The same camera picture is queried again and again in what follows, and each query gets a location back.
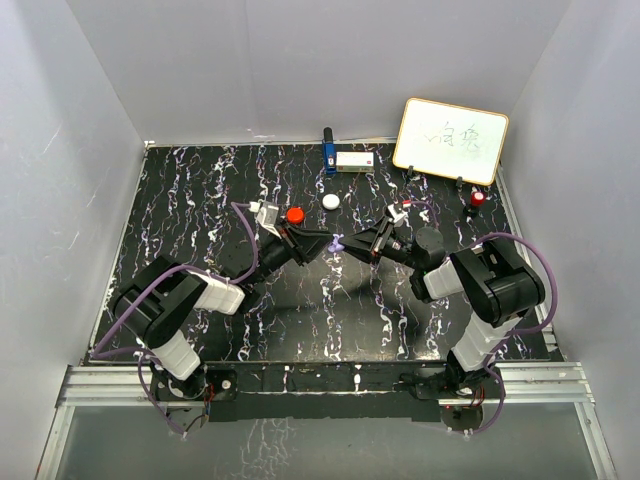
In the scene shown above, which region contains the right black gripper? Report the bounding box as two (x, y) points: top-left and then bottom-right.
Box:
(339, 216), (423, 270)

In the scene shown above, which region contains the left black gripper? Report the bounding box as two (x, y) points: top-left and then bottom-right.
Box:
(247, 219), (333, 286)

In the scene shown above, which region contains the red earbud charging case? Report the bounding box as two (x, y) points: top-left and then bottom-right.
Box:
(286, 207), (305, 225)

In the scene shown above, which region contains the purple earbud charging case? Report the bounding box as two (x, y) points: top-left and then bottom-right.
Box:
(327, 234), (345, 253)

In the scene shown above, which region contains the white earbud charging case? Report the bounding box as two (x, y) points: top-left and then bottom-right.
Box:
(322, 194), (341, 211)

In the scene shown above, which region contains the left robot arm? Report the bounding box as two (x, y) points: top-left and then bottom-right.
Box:
(110, 222), (333, 399)

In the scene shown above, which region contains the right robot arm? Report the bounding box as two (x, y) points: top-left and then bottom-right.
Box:
(338, 218), (546, 397)

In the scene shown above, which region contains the white green carton box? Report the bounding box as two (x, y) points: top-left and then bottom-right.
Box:
(336, 151), (375, 173)

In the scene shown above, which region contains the red emergency stop button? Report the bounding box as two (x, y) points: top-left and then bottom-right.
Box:
(464, 191), (486, 218)

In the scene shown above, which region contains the blue black marker device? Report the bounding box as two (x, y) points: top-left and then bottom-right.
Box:
(322, 127), (337, 175)

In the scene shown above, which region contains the yellow framed whiteboard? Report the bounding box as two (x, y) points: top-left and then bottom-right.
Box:
(393, 98), (509, 186)

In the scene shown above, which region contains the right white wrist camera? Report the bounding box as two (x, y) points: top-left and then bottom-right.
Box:
(387, 201), (411, 227)

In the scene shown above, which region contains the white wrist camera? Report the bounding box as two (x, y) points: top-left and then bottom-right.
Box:
(387, 201), (411, 227)
(249, 201), (279, 236)

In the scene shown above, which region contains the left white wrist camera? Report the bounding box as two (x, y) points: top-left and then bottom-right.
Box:
(249, 201), (279, 236)

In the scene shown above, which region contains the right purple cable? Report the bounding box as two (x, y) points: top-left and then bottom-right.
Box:
(409, 199), (559, 386)

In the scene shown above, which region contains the black front base frame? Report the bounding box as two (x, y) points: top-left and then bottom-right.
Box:
(199, 357), (481, 425)

